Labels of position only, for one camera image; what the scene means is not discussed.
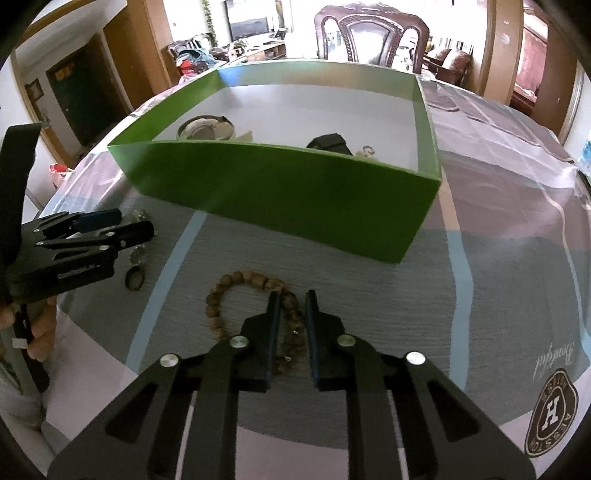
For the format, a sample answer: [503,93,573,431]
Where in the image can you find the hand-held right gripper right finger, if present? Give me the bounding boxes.
[305,290,539,480]

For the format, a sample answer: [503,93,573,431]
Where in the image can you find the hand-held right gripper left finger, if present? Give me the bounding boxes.
[46,291,283,480]

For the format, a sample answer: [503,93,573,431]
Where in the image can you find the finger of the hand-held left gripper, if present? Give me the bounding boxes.
[21,209,123,238]
[34,220,155,265]

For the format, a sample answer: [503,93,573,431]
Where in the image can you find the silver chain bracelet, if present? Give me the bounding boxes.
[122,209,155,266]

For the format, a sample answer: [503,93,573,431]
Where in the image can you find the brown wooden bead bracelet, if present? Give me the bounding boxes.
[205,272,308,374]

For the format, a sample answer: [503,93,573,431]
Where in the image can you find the green cardboard box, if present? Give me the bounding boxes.
[107,59,441,265]

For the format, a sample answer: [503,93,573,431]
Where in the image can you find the black wrist watch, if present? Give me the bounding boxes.
[305,133,354,155]

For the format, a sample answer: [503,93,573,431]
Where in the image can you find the person's left hand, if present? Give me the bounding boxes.
[0,295,57,363]

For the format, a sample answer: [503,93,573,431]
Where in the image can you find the dark entrance door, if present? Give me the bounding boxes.
[46,34,123,148]

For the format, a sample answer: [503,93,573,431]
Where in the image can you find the printed plastic tablecloth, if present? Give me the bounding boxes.
[23,69,591,480]

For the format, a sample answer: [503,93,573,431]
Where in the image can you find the wooden television cabinet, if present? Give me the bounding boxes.
[217,39,287,63]

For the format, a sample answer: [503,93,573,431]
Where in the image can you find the television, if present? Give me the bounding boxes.
[224,0,269,40]

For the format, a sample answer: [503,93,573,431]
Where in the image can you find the brown leather sofa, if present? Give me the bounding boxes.
[427,46,474,86]

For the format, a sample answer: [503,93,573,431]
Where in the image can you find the carved dark wooden chair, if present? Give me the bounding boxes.
[314,4,430,75]

